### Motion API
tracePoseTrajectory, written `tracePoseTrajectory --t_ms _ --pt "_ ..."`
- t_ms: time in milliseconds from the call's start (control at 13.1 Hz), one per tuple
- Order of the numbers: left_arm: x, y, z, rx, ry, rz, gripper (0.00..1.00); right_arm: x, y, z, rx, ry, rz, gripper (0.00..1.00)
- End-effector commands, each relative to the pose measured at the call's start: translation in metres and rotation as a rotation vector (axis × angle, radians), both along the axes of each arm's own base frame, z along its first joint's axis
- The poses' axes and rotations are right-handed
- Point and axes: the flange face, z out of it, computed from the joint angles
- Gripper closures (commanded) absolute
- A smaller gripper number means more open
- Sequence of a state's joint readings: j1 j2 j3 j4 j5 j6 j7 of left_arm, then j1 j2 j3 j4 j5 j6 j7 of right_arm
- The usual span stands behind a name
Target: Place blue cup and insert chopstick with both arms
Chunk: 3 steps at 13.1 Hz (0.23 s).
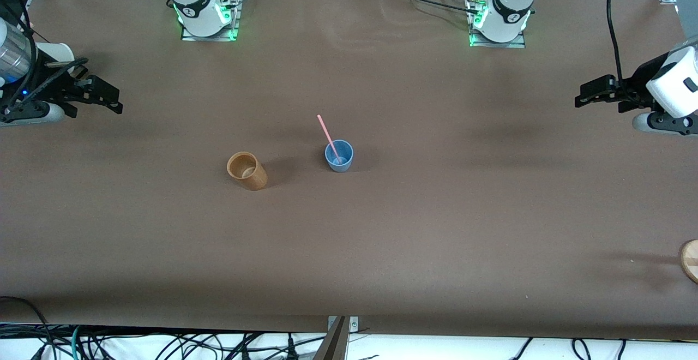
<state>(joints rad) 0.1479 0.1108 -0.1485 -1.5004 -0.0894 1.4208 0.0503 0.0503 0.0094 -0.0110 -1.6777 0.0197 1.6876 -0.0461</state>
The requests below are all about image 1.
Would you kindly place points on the pink straw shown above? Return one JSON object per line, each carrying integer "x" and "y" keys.
{"x": 325, "y": 130}

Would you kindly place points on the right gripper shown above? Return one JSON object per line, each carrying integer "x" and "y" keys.
{"x": 54, "y": 85}

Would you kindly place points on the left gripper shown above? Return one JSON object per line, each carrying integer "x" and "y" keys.
{"x": 637, "y": 82}

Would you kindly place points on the metal edge bracket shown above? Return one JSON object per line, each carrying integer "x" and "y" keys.
{"x": 353, "y": 324}

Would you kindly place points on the table cover sheet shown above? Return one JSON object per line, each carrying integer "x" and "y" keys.
{"x": 349, "y": 240}

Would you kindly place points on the dark angled post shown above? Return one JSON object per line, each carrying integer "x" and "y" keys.
{"x": 334, "y": 346}

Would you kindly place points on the round wooden disc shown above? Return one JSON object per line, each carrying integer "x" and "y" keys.
{"x": 691, "y": 262}

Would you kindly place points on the blue cup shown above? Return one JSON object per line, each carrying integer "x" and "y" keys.
{"x": 341, "y": 168}

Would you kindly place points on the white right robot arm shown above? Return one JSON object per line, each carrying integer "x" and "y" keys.
{"x": 191, "y": 0}

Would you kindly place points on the white cup with smiley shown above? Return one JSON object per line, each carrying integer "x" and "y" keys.
{"x": 57, "y": 52}

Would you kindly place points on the bamboo cup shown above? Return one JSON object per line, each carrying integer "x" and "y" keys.
{"x": 256, "y": 180}

